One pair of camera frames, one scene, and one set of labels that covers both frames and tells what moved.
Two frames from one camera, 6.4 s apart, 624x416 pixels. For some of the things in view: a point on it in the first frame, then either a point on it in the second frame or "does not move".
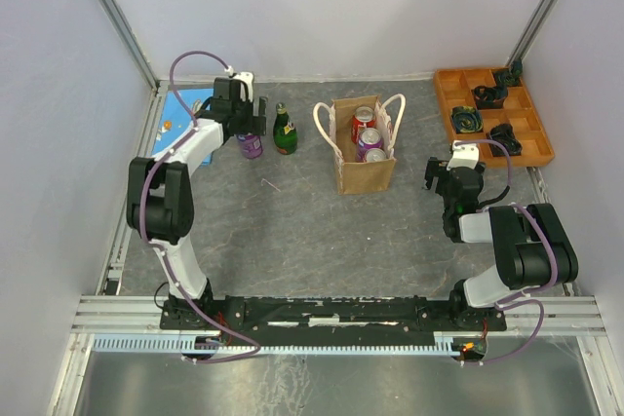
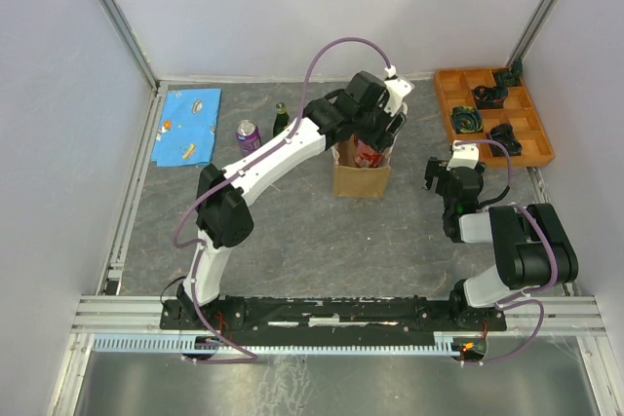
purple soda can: [253, 146] does not move
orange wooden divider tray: [495, 104] does not move
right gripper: [431, 170] does not move
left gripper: [259, 121] -> [381, 138]
